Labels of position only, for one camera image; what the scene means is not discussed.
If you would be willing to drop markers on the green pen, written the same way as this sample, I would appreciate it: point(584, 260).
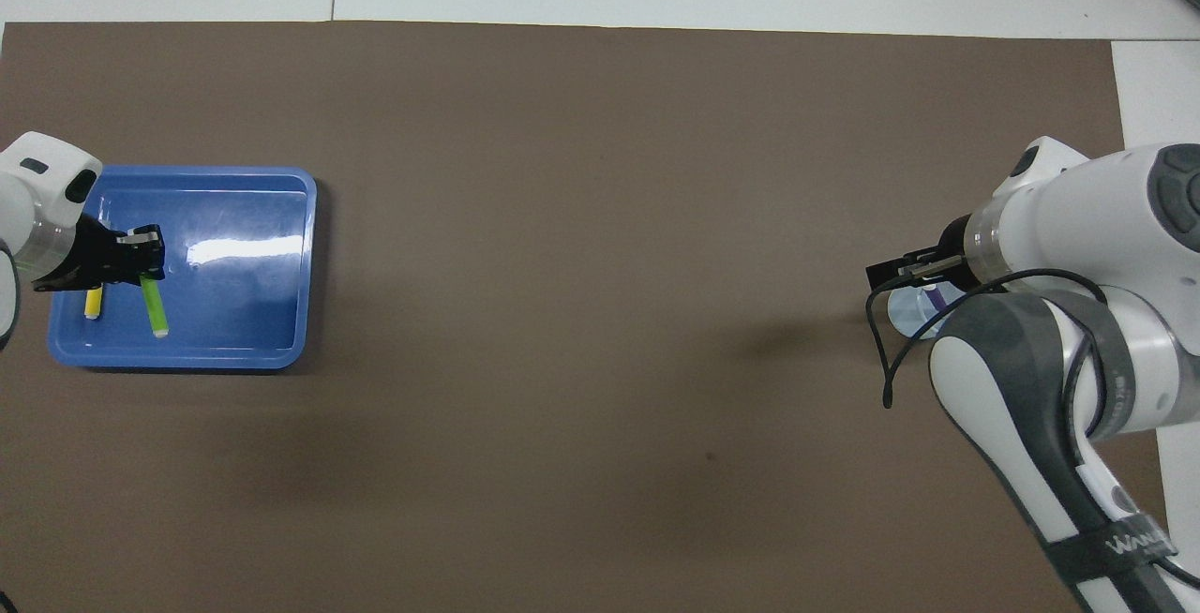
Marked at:
point(156, 313)

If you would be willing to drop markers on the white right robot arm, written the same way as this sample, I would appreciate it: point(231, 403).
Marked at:
point(1078, 210)

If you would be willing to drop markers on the translucent plastic cup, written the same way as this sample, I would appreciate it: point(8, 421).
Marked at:
point(909, 313)

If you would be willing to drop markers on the brown table mat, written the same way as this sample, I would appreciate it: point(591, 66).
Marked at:
point(600, 360)

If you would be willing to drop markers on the yellow pen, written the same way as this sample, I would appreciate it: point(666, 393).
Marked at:
point(93, 304)

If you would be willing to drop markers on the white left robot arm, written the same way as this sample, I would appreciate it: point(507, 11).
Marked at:
point(37, 172)

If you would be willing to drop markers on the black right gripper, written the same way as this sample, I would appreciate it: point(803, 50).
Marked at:
point(956, 257)

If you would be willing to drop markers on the purple pen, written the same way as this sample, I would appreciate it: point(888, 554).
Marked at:
point(937, 296)

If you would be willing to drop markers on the blue plastic tray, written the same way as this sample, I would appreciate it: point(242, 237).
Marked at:
point(244, 304)

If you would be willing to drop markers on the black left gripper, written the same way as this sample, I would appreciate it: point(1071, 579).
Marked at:
point(84, 261)

